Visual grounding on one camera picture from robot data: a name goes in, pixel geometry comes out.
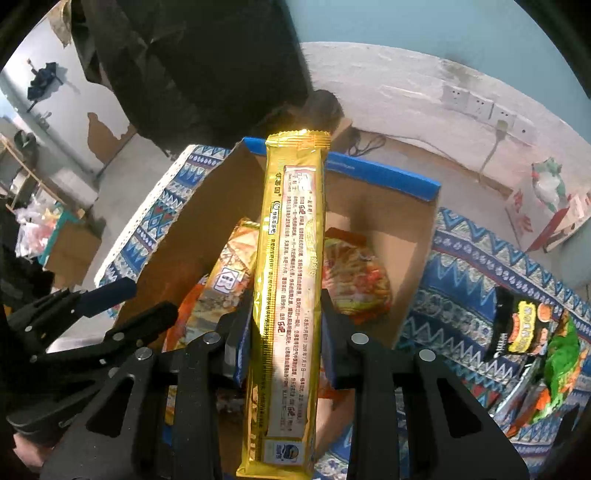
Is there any large orange-red snack bag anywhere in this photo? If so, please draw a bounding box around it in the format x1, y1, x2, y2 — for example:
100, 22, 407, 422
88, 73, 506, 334
162, 274, 208, 352

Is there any red noodle snack bag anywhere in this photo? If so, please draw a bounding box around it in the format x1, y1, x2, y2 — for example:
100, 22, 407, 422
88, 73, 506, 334
322, 227, 393, 325

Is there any gold orange biscuit pack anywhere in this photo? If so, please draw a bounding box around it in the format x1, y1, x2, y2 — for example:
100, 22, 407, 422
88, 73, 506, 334
163, 218, 262, 425

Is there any yellow biscuit tube pack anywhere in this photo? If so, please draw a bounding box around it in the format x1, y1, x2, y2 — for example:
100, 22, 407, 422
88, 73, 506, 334
236, 130, 331, 479

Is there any black snack bag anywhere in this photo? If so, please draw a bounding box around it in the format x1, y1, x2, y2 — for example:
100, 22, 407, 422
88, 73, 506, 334
485, 286, 553, 361

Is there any silver foil snack pack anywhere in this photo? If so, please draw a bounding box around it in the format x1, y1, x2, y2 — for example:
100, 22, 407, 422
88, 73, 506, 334
489, 358, 541, 422

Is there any orange green rice cracker bag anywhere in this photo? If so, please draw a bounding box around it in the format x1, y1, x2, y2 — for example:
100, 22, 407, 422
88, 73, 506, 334
506, 347, 589, 438

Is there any green snack bag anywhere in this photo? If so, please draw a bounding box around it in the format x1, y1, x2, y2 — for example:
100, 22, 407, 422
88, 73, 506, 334
532, 310, 585, 423

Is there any person left hand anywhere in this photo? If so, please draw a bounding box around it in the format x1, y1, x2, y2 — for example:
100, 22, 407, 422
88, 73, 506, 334
13, 433, 53, 473

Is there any blue cardboard box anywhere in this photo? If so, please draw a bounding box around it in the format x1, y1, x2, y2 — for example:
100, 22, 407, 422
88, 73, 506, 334
96, 138, 441, 479

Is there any patterned blue tablecloth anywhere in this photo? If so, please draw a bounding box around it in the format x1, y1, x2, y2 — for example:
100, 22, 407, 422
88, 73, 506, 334
94, 145, 590, 479

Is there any small brown cardboard box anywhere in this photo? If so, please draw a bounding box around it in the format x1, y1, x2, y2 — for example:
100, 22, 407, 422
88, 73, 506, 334
331, 118, 355, 153

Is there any black hanging cloth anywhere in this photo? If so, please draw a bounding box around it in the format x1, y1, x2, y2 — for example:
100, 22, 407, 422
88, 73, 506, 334
70, 1, 311, 151

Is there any white flat carton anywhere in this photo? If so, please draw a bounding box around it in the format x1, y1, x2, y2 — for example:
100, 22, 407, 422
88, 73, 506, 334
543, 190, 590, 253

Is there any black umbrella on wall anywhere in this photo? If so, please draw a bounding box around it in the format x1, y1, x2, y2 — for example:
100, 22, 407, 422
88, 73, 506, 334
27, 60, 63, 112

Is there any grey plug and cable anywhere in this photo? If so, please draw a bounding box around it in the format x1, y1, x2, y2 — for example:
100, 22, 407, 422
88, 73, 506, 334
345, 120, 514, 186

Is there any white wall socket row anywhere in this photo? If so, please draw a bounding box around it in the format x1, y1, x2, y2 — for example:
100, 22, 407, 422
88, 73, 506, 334
441, 83, 537, 145

